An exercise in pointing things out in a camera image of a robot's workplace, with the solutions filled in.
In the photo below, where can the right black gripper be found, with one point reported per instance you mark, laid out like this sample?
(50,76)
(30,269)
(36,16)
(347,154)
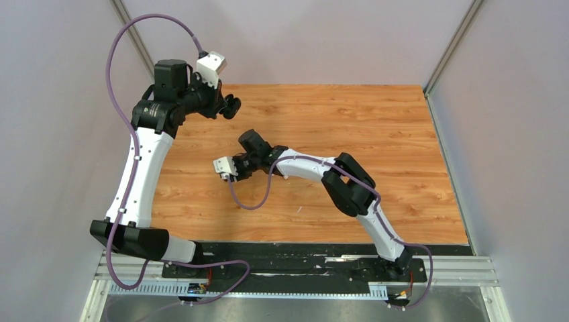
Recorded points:
(241,176)

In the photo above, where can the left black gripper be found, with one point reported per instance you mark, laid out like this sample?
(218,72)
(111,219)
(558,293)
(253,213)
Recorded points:
(216,99)

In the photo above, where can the black charging case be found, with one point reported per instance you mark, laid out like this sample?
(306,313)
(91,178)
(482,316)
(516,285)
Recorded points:
(231,106)

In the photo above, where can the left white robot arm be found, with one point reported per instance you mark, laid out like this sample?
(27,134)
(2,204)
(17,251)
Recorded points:
(179,90)

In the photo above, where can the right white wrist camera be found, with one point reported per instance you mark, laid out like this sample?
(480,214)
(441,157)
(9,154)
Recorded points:
(225,167)

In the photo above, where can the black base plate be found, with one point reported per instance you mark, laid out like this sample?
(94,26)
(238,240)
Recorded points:
(295,268)

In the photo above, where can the aluminium frame rail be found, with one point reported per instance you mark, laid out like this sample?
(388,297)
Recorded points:
(462,272)

